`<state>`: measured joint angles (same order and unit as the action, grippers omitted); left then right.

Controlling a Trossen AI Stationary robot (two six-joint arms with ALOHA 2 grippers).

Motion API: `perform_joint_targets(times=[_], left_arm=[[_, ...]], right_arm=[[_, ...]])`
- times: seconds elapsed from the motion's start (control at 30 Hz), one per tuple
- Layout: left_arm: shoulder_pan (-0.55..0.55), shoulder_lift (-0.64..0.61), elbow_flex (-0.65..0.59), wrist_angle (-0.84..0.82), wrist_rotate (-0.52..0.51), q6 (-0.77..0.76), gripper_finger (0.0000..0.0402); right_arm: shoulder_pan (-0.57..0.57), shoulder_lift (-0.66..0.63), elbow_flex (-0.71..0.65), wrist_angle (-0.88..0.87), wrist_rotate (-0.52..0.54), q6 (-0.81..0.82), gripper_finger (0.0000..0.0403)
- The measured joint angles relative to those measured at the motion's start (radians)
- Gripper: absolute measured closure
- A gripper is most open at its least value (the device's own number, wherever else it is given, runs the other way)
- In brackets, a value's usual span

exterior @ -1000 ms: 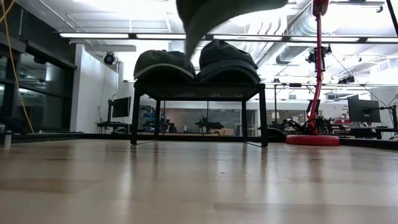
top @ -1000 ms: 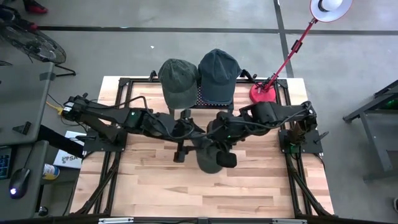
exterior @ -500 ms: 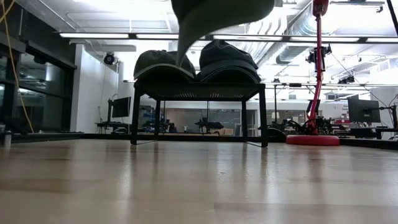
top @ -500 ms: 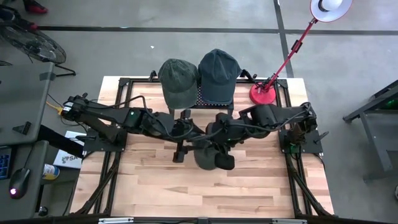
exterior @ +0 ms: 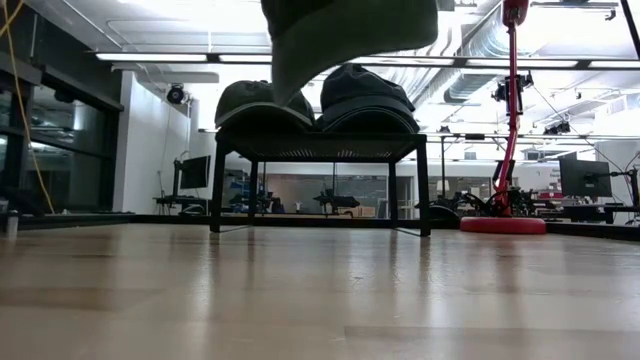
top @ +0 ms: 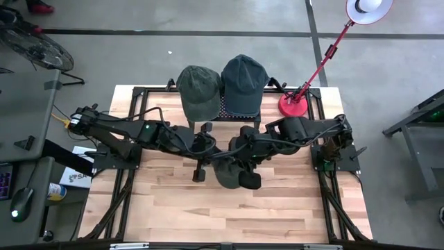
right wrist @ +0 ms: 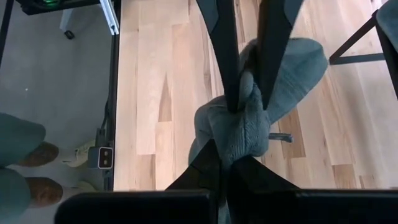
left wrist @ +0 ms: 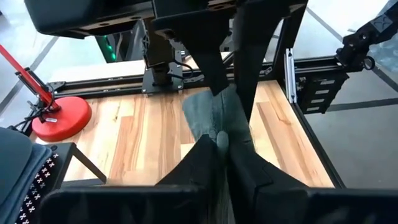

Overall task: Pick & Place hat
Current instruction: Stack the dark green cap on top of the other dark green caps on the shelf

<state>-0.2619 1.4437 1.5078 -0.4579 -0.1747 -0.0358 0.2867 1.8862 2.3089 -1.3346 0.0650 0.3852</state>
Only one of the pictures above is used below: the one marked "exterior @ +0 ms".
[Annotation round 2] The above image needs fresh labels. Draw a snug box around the dark teal baseball cap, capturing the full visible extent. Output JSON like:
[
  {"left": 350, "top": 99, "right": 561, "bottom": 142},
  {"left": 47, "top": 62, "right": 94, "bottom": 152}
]
[{"left": 317, "top": 63, "right": 422, "bottom": 126}]

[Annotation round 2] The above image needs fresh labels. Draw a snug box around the black perforated metal shelf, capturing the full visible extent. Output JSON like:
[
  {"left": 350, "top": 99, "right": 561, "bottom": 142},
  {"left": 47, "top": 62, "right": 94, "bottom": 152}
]
[{"left": 209, "top": 130, "right": 432, "bottom": 238}]

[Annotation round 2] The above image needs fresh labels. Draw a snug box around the black monitor on stand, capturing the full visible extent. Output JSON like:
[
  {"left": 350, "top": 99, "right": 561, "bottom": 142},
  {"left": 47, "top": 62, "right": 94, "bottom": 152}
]
[
  {"left": 172, "top": 154, "right": 212, "bottom": 199},
  {"left": 558, "top": 157, "right": 614, "bottom": 199}
]

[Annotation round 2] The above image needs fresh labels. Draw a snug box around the red desk lamp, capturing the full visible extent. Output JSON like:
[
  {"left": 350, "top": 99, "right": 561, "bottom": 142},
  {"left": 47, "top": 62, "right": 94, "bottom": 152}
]
[{"left": 459, "top": 0, "right": 548, "bottom": 236}]

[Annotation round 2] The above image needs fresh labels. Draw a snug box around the long ceiling light bar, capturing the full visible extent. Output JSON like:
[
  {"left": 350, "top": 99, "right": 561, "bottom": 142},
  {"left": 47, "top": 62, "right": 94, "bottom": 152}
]
[{"left": 94, "top": 51, "right": 640, "bottom": 70}]

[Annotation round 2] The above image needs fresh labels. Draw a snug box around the black round ceiling camera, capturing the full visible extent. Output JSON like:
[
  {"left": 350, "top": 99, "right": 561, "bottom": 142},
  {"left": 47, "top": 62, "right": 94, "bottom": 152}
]
[{"left": 165, "top": 83, "right": 189, "bottom": 106}]

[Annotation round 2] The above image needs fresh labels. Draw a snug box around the silver ventilation duct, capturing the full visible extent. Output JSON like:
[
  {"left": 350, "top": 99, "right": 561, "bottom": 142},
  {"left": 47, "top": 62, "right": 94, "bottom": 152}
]
[{"left": 399, "top": 14, "right": 506, "bottom": 104}]

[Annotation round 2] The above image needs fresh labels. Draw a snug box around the black clamp bracket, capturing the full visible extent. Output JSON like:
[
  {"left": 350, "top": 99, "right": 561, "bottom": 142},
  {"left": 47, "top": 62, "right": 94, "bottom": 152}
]
[{"left": 491, "top": 71, "right": 535, "bottom": 117}]

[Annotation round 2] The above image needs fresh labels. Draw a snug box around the black window frame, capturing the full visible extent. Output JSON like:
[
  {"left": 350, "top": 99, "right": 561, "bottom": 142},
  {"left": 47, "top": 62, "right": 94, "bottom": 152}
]
[{"left": 0, "top": 0, "right": 125, "bottom": 216}]

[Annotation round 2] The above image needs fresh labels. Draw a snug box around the yellow extension cable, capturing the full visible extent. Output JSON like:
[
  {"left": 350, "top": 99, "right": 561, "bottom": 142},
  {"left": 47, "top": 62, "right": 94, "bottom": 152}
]
[{"left": 0, "top": 0, "right": 56, "bottom": 216}]

